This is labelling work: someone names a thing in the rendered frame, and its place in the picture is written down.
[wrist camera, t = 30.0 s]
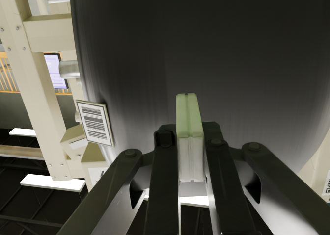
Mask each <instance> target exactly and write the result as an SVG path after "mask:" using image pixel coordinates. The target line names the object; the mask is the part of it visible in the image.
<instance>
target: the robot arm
mask: <svg viewBox="0 0 330 235"><path fill-rule="evenodd" d="M153 136H154V146H155V148H154V150H153V151H151V152H149V153H146V154H142V152H141V151H140V150H139V149H126V150H124V151H122V152H121V153H120V154H119V155H118V156H117V158H116V159H115V160H114V161H113V163H112V164H111V165H110V166H109V168H108V169H107V170H106V172H105V173H104V174H103V175H102V177H101V178H100V179H99V180H98V181H97V183H96V184H95V185H94V187H93V188H92V189H91V191H90V192H89V193H88V194H87V196H86V197H85V198H84V199H83V201H82V202H81V203H80V205H79V206H78V207H77V208H76V210H75V211H74V212H73V214H72V215H71V216H70V217H69V219H68V220H67V221H66V222H65V224H64V225H63V226H62V228H61V229H60V230H59V231H58V233H57V234H56V235H126V233H127V231H128V229H129V227H130V225H131V223H132V221H133V219H134V217H135V215H136V213H137V211H138V209H139V207H140V205H141V203H142V201H143V199H144V197H145V195H146V192H147V189H149V194H148V202H147V210H146V218H145V225H144V233H143V235H181V208H180V181H181V182H191V180H194V181H195V182H203V181H204V180H205V184H206V193H207V196H208V203H209V210H210V217H211V223H212V230H213V235H262V233H261V232H260V231H256V228H255V225H254V222H253V219H252V216H251V213H250V210H249V207H248V203H247V200H246V197H247V198H248V199H249V201H250V202H251V204H252V205H253V206H254V208H255V209H256V211H257V212H258V213H259V215H260V216H261V217H262V219H263V220H264V222H265V223H266V224H267V226H268V227H269V229H270V230H271V231H272V233H273V234H274V235H330V205H329V204H328V203H327V202H326V201H325V200H323V199H322V198H321V197H320V196H319V195H318V194H317V193H316V192H315V191H314V190H313V189H312V188H310V187H309V186H308V185H307V184H306V183H305V182H304V181H303V180H302V179H301V178H300V177H298V176H297V175H296V174H295V173H294V172H293V171H292V170H291V169H290V168H289V167H288V166H287V165H285V164H284V163H283V162H282V161H281V160H280V159H279V158H278V157H277V156H276V155H275V154H273V153H272V152H271V151H270V150H269V149H268V148H267V147H266V146H264V145H263V144H260V143H257V142H249V143H246V144H244V145H243V146H242V149H236V148H232V147H229V146H228V143H227V142H226V141H225V140H224V138H223V135H222V132H221V129H220V125H219V124H218V123H217V122H215V121H212V122H202V121H201V117H200V111H199V106H198V101H197V96H196V94H195V93H188V94H187V95H185V94H178V95H176V124H167V125H161V126H160V127H159V130H157V131H155V132H154V134H153ZM245 196H246V197H245Z"/></svg>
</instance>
